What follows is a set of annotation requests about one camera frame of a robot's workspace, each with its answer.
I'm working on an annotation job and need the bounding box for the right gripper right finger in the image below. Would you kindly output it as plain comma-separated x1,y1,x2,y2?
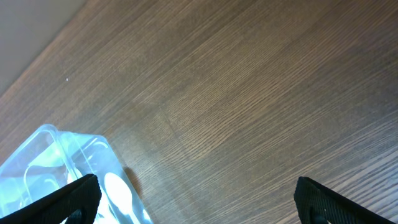
294,177,394,224

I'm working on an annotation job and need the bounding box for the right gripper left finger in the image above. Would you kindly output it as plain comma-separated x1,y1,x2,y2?
1,174,102,224

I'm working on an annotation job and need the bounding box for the white spoon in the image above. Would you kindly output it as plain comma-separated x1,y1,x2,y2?
104,172,140,224

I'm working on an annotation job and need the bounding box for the right clear plastic container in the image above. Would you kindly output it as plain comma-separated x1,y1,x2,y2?
1,124,152,223

